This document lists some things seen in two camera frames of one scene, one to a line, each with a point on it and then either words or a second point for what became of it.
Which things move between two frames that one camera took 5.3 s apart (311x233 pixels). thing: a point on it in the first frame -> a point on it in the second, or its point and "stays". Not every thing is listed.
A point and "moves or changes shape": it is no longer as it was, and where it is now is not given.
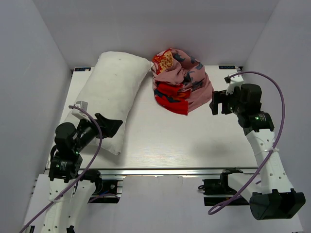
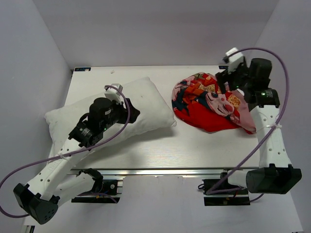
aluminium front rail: [158, 172] stays
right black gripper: [217, 97] -> [223, 76]
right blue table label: [232, 67] stays
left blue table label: [82, 69] stays
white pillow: [109, 89] -> [154, 114]
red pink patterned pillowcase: [180, 82] moves or changes shape
